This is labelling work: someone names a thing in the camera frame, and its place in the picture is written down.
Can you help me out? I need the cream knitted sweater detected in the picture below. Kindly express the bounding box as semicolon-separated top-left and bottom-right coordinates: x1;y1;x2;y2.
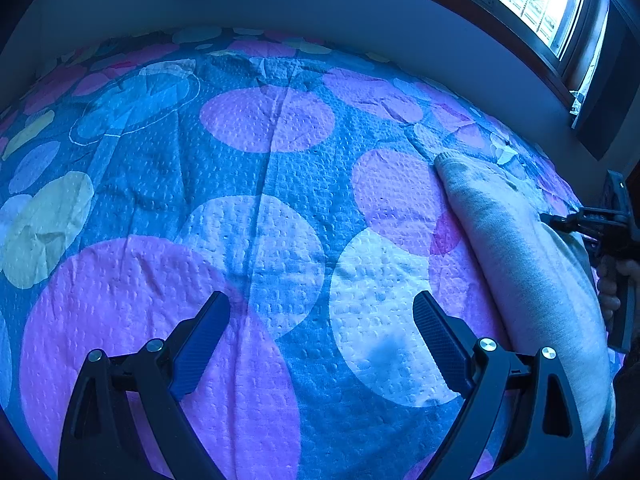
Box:
434;152;615;463

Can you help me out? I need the person's right hand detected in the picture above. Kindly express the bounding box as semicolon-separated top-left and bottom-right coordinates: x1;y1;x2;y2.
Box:
597;256;640;330

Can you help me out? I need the dark right curtain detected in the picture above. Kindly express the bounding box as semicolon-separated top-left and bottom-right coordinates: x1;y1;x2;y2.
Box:
574;4;639;160

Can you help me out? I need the window with wooden frame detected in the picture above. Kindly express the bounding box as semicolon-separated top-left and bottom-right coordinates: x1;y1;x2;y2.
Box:
432;0;610;115

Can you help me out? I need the colourful floral bedspread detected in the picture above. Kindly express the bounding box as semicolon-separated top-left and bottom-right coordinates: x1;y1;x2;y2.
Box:
1;26;579;479

